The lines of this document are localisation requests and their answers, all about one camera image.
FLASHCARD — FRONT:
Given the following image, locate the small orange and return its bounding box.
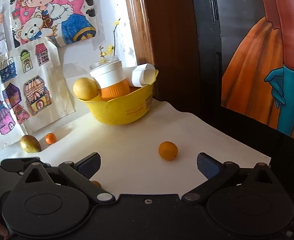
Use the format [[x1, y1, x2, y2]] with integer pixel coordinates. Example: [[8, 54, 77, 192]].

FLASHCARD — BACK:
[[158, 141, 178, 161], [45, 133, 56, 145]]

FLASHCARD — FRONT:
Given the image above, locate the green yellow pear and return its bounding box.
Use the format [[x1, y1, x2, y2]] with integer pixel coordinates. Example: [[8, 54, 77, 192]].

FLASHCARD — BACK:
[[20, 135, 41, 153]]

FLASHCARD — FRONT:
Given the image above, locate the white printed table mat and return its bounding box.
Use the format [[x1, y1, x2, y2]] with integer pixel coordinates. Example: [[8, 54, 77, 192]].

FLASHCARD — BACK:
[[0, 99, 272, 199]]

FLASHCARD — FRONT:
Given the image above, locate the yellow plastic bowl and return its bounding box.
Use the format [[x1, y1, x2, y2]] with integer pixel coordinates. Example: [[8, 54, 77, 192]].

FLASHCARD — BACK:
[[82, 70, 158, 125]]

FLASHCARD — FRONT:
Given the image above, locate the yellow fruit in bowl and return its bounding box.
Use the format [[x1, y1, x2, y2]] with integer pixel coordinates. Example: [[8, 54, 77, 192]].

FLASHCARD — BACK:
[[73, 77, 98, 100]]

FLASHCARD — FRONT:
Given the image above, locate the colourful houses drawing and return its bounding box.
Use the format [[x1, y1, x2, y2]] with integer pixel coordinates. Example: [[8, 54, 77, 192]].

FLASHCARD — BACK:
[[0, 37, 74, 150]]

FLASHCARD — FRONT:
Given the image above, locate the white orange jar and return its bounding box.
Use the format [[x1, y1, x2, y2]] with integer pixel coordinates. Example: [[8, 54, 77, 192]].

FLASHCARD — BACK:
[[90, 56, 130, 101]]

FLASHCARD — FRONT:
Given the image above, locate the white rolled paper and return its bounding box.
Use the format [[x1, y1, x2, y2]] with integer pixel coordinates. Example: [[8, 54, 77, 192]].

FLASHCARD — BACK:
[[123, 63, 156, 87]]

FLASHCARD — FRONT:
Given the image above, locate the yellow flower twig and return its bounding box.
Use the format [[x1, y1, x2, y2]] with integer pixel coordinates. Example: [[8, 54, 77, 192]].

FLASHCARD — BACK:
[[98, 17, 121, 62]]

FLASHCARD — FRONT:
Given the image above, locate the orange dress lady poster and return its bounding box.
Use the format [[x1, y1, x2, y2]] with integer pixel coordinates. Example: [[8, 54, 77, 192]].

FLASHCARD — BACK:
[[221, 0, 294, 139]]

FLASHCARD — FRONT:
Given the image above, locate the girl with bear drawing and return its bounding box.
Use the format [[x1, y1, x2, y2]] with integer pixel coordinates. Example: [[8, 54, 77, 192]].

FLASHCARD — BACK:
[[9, 0, 100, 48]]

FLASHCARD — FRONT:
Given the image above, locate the black dark door panel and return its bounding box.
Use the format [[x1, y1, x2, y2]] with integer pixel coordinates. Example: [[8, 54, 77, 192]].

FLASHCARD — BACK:
[[193, 0, 222, 108]]

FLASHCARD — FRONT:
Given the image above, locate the brown wooden door frame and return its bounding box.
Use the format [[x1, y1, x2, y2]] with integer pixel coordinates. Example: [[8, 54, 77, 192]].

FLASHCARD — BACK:
[[126, 0, 200, 102]]

